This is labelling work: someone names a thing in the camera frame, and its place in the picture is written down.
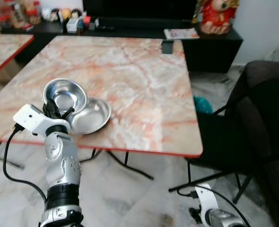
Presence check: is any stainless steel bowl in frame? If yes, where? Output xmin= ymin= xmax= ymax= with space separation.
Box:
xmin=68 ymin=97 xmax=112 ymax=135
xmin=43 ymin=78 xmax=89 ymax=114

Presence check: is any marble pattern folding table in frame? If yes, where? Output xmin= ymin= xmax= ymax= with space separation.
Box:
xmin=0 ymin=35 xmax=203 ymax=181
xmin=0 ymin=34 xmax=34 ymax=100

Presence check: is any dark brown sofa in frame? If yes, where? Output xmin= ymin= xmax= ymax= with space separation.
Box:
xmin=243 ymin=60 xmax=279 ymax=227

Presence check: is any white plastic bag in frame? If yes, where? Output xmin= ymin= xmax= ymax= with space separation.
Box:
xmin=265 ymin=45 xmax=279 ymax=64

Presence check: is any small white box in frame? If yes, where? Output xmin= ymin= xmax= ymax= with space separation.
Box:
xmin=66 ymin=18 xmax=81 ymax=34

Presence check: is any black folding chair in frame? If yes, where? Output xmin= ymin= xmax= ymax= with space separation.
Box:
xmin=169 ymin=78 xmax=279 ymax=205

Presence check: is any white plush figurine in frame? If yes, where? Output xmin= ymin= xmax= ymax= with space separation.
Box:
xmin=41 ymin=8 xmax=51 ymax=22

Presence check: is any yellow plush figurine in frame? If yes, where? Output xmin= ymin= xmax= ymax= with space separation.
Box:
xmin=61 ymin=7 xmax=72 ymax=20

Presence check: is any teal fluffy object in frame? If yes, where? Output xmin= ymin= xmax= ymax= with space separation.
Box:
xmin=195 ymin=96 xmax=214 ymax=114

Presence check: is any black television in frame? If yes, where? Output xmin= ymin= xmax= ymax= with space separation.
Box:
xmin=82 ymin=0 xmax=201 ymax=19

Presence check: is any printed magazine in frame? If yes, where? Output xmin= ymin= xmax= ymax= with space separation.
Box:
xmin=164 ymin=28 xmax=200 ymax=40

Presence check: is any large red doll figurine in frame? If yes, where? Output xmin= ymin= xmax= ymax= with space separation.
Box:
xmin=196 ymin=0 xmax=239 ymax=36

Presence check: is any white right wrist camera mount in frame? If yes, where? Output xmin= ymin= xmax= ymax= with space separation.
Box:
xmin=196 ymin=183 xmax=220 ymax=223

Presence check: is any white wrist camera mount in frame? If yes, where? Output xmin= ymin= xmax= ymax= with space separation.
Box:
xmin=13 ymin=104 xmax=70 ymax=138
xmin=196 ymin=183 xmax=220 ymax=223

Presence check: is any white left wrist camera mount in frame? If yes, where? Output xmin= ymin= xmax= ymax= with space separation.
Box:
xmin=13 ymin=104 xmax=70 ymax=138

